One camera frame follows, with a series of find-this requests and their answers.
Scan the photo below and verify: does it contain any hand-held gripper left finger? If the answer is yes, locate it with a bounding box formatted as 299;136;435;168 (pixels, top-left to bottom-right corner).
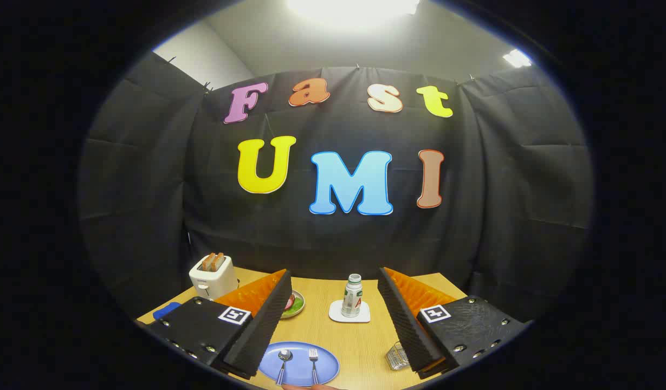
146;268;294;380

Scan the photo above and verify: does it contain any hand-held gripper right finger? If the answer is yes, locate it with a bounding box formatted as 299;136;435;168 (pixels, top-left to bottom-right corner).
377;266;528;380

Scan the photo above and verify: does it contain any spoon with checkered handle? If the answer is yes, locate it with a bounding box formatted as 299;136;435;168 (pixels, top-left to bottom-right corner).
276;349;294;386

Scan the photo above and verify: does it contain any white square coaster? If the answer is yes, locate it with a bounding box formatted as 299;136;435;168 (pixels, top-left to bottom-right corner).
328;300;371;324

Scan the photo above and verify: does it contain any oval food plate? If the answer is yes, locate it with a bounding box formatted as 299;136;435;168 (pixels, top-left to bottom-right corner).
280;291;306;319

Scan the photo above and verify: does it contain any white plastic bottle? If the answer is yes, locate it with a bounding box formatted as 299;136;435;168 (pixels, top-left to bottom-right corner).
341;274;364;318

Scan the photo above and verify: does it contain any white toaster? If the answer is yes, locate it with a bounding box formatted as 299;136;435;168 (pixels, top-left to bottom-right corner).
189;252;239;300

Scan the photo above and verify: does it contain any blue round plate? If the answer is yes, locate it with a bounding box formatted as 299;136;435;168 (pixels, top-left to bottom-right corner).
258;341;340;387

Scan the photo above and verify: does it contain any black backdrop cloth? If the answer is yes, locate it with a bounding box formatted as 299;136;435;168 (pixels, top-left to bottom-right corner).
78;51;593;326

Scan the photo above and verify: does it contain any blue folded cloth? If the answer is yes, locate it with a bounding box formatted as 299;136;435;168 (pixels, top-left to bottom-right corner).
153;302;182;320

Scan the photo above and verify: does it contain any ceiling light panel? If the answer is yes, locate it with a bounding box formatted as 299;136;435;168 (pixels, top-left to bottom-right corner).
503;49;532;68
287;0;421;29

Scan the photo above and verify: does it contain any metal wire basket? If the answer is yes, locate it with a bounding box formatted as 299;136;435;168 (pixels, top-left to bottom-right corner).
385;341;412;372

